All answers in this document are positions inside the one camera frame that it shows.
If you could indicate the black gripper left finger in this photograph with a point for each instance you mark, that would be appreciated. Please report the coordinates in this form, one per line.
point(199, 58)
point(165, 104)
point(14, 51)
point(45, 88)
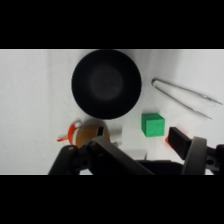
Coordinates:
point(100, 156)

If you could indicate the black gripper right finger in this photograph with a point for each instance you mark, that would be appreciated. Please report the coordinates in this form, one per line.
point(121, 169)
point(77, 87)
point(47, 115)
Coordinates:
point(195, 155)

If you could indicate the black bowl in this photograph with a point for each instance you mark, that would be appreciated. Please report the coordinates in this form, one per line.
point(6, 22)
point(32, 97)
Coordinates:
point(106, 83)

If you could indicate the orange block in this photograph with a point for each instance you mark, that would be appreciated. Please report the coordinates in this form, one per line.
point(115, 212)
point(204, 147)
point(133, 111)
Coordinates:
point(167, 140)

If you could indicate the green cube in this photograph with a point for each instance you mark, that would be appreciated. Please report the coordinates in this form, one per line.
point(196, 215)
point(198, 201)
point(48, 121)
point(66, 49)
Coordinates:
point(153, 126)

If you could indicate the metal tongs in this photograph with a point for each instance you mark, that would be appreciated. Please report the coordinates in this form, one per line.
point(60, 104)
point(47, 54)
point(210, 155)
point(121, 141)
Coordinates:
point(180, 88)

